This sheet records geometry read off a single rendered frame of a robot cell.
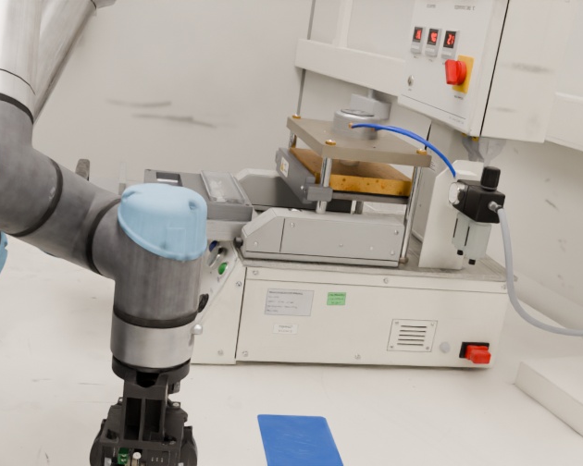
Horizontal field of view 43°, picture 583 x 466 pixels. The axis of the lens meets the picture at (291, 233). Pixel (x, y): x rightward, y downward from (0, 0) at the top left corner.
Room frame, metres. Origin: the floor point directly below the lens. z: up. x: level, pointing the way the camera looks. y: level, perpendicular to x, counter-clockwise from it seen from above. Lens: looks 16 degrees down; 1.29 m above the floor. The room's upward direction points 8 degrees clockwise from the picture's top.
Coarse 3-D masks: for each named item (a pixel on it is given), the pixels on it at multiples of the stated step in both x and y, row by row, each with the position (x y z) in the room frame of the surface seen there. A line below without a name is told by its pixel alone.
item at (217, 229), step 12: (120, 168) 1.18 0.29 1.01; (96, 180) 1.23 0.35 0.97; (108, 180) 1.25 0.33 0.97; (120, 180) 1.10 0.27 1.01; (132, 180) 1.27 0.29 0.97; (120, 192) 1.09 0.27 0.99; (252, 216) 1.15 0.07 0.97; (216, 228) 1.09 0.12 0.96; (228, 228) 1.10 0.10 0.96; (240, 228) 1.10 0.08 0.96; (228, 240) 1.12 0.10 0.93
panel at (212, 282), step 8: (224, 240) 1.18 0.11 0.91; (232, 248) 1.12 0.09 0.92; (224, 256) 1.13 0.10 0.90; (232, 256) 1.09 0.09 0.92; (232, 264) 1.07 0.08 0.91; (208, 272) 1.15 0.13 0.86; (216, 272) 1.12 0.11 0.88; (224, 272) 1.07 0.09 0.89; (208, 280) 1.13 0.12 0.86; (216, 280) 1.10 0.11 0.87; (224, 280) 1.06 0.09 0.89; (200, 288) 1.14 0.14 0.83; (208, 288) 1.10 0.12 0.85; (216, 288) 1.07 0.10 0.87; (208, 296) 1.08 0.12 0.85; (216, 296) 1.06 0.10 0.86; (208, 304) 1.06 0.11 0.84; (200, 312) 1.07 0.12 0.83; (200, 320) 1.05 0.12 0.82
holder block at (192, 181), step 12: (144, 180) 1.21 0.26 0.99; (156, 180) 1.19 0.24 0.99; (168, 180) 1.26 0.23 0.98; (180, 180) 1.23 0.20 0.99; (192, 180) 1.23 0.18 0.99; (204, 192) 1.16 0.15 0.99; (216, 204) 1.10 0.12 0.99; (228, 204) 1.11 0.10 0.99; (240, 204) 1.12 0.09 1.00; (216, 216) 1.10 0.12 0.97; (228, 216) 1.11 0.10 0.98; (240, 216) 1.11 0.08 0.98
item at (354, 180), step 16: (304, 160) 1.23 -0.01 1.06; (320, 160) 1.25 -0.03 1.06; (336, 160) 1.27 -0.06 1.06; (352, 160) 1.24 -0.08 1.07; (336, 176) 1.14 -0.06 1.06; (352, 176) 1.15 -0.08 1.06; (368, 176) 1.17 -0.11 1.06; (384, 176) 1.19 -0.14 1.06; (400, 176) 1.21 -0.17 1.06; (336, 192) 1.15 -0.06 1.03; (352, 192) 1.15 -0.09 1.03; (368, 192) 1.16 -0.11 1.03; (384, 192) 1.17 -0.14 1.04; (400, 192) 1.17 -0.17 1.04
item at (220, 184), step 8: (208, 176) 1.24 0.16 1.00; (216, 176) 1.25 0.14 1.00; (224, 176) 1.26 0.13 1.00; (208, 184) 1.18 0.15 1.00; (216, 184) 1.19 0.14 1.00; (224, 184) 1.20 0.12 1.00; (232, 184) 1.21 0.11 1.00; (216, 192) 1.13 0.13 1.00; (224, 192) 1.14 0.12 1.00; (232, 192) 1.15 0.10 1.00; (240, 192) 1.16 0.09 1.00
